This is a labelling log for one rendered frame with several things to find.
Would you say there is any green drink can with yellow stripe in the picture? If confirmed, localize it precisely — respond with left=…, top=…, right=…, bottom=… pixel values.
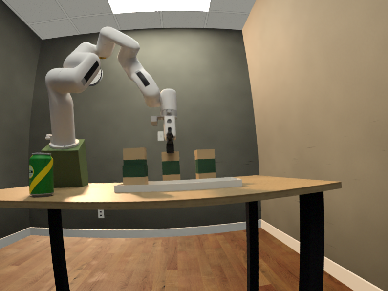
left=29, top=153, right=54, bottom=197

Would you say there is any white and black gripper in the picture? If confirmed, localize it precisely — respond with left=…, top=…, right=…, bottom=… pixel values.
left=161, top=115, right=177, bottom=153

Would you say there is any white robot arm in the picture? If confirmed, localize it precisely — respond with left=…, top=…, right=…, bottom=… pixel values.
left=45, top=27, right=177, bottom=149

